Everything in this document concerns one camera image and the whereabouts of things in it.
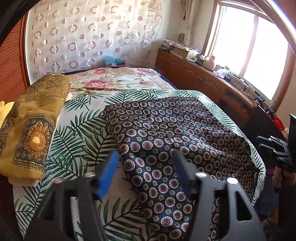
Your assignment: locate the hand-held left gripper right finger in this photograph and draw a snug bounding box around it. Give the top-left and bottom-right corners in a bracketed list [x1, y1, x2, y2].
[172, 150, 266, 241]

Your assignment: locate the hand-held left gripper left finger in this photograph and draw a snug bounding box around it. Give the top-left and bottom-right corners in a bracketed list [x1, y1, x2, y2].
[24, 151, 121, 241]

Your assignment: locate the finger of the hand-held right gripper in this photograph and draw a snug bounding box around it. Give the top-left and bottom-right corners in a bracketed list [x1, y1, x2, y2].
[258, 144, 289, 161]
[257, 136, 288, 149]

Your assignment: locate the navy floral medallion cloth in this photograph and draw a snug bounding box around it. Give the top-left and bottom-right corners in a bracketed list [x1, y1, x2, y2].
[103, 96, 260, 241]

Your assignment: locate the person's right hand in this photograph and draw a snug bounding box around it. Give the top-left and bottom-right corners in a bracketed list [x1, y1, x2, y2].
[272, 166, 296, 193]

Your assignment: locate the red round object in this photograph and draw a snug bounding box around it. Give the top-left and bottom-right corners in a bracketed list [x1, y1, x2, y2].
[272, 115, 285, 131]

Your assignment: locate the palm leaf print cloth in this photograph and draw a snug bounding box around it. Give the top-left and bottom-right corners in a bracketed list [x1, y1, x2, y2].
[13, 89, 266, 241]

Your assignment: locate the window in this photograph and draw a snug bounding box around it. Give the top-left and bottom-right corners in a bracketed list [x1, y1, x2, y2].
[203, 0, 296, 107]

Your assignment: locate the floral plush blanket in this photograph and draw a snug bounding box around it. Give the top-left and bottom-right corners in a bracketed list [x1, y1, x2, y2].
[64, 67, 176, 103]

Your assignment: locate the yellow sunflower print cloth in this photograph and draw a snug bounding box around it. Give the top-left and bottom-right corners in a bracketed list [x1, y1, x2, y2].
[0, 74, 72, 181]

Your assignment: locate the long wooden cabinet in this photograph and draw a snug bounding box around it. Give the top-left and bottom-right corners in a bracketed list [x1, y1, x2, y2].
[154, 48, 288, 139]

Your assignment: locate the white jar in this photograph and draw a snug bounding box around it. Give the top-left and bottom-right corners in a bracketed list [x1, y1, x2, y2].
[205, 56, 217, 71]

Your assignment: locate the open cardboard box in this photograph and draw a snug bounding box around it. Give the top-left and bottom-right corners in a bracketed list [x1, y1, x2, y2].
[173, 45, 200, 60]

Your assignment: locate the pale yellow pillow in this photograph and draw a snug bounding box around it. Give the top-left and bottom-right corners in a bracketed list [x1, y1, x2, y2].
[0, 101, 15, 126]

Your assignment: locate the pile of printed boxes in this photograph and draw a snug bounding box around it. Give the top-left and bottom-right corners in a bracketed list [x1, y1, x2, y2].
[160, 39, 176, 51]

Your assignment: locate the circle pattern sheer curtain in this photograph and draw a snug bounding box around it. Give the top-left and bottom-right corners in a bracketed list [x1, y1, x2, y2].
[24, 0, 163, 79]

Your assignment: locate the white power strip with cables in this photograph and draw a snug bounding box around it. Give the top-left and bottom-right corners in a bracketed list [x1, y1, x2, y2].
[227, 72, 256, 93]

